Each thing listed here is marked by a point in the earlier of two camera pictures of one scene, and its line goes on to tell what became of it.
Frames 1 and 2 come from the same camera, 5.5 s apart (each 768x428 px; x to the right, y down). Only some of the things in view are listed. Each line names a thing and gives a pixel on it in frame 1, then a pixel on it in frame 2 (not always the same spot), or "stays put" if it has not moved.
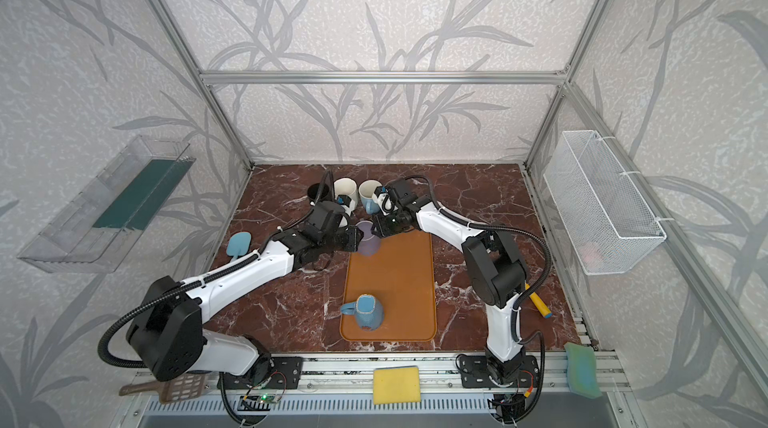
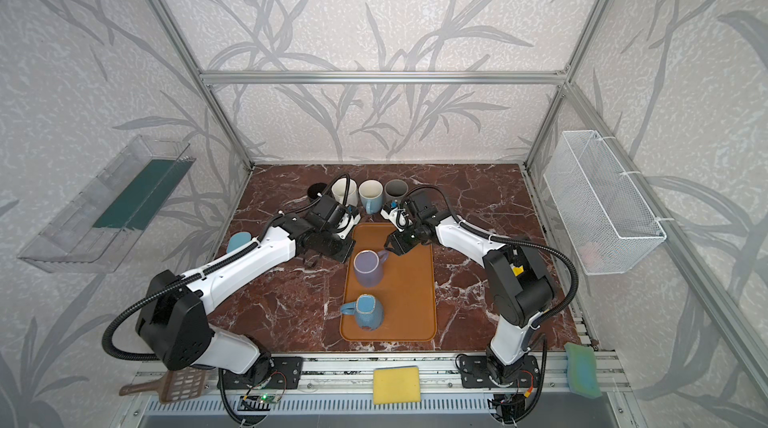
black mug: [313, 189] stays put
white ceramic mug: [347, 187] stays put
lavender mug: [370, 243] to [369, 266]
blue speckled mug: [368, 310] stays put
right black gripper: [385, 226] to [405, 239]
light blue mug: [367, 190] stays put
